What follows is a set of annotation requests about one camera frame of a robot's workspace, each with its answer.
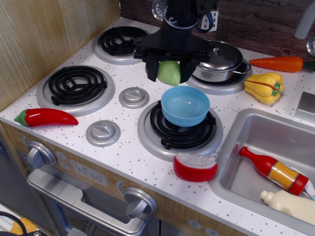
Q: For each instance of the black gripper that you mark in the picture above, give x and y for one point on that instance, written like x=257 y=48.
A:
x=172 y=43

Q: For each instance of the green toy pear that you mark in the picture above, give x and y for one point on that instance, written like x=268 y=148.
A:
x=169 y=72

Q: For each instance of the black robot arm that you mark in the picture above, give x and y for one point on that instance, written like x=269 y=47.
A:
x=186 y=13

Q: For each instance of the light blue plastic bowl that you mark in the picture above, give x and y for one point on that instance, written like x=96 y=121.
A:
x=184 y=106

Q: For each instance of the red bowl of rice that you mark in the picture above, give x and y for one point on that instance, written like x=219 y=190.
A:
x=194 y=168

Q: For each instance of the silver stove knob centre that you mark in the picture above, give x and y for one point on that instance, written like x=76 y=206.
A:
x=134 y=98

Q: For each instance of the silver stove knob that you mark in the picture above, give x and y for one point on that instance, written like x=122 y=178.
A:
x=103 y=133
x=134 y=98

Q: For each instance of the steel pot with lid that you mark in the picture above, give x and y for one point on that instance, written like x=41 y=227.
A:
x=225 y=61

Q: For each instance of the back left black burner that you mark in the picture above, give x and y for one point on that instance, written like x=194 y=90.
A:
x=115 y=45

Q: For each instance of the black burner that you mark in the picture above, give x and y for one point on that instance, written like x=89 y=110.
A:
x=115 y=45
x=78 y=90
x=164 y=140

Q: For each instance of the hanging silver skimmer ladle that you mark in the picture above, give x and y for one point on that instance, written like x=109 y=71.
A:
x=158 y=7

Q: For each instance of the front right black burner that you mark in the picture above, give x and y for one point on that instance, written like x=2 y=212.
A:
x=164 y=140

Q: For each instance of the front left black burner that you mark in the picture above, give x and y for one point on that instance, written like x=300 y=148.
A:
x=78 y=90

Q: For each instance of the silver stove knob front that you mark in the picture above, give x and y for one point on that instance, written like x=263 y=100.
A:
x=103 y=133

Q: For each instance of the yellow toy bell pepper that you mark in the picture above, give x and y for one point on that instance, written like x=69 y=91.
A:
x=265 y=87

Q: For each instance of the orange toy carrot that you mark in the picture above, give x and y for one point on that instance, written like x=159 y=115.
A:
x=285 y=64

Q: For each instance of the silver toy sink basin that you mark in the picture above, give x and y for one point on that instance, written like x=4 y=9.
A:
x=238 y=181

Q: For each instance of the oven clock display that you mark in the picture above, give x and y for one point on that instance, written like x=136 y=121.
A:
x=89 y=173

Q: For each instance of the silver toy faucet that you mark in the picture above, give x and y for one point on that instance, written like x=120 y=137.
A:
x=304 y=26

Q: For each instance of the red toy chili pepper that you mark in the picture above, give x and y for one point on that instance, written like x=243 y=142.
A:
x=45 y=117

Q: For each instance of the right silver oven dial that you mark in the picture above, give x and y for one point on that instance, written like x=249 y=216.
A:
x=138 y=202

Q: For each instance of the silver oven dial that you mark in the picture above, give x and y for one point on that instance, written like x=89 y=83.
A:
x=39 y=155
x=138 y=202

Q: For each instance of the left silver oven dial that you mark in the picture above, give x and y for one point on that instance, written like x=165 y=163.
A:
x=39 y=155

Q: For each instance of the red toy ketchup bottle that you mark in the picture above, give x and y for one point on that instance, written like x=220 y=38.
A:
x=290 y=180

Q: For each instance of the cream toy bottle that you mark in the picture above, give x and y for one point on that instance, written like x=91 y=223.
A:
x=298 y=207

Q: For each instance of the yellow object bottom left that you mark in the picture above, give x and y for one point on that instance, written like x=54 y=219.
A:
x=29 y=226

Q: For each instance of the silver oven door handle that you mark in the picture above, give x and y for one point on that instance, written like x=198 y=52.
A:
x=76 y=217

